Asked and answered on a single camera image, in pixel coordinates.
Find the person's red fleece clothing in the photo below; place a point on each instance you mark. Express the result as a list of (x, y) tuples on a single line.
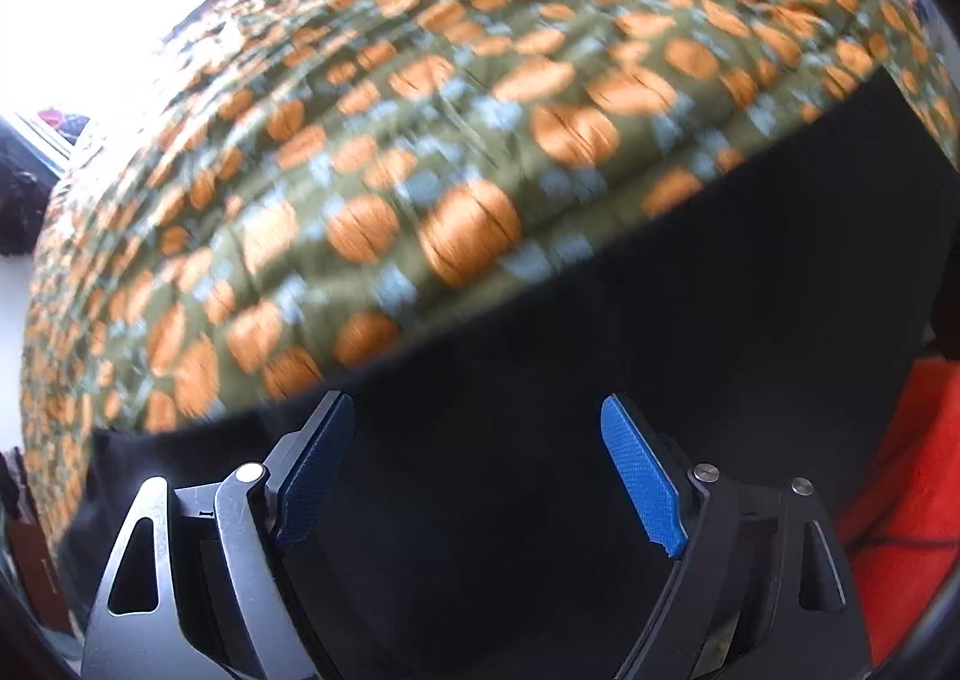
[(907, 500)]

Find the brown wooden cabinet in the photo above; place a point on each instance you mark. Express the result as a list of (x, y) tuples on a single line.
[(34, 567)]

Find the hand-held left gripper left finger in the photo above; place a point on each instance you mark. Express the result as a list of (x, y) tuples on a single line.
[(315, 470)]

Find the clothes by window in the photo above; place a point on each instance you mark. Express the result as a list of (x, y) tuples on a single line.
[(64, 124)]

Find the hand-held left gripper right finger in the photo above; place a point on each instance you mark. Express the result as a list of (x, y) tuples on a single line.
[(637, 470)]

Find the black pants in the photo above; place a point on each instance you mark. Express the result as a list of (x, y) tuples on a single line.
[(600, 313)]

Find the pumpkin print quilt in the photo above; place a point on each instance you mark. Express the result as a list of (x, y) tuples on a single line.
[(450, 125)]

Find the bright window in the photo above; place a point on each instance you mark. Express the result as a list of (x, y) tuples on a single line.
[(90, 13)]

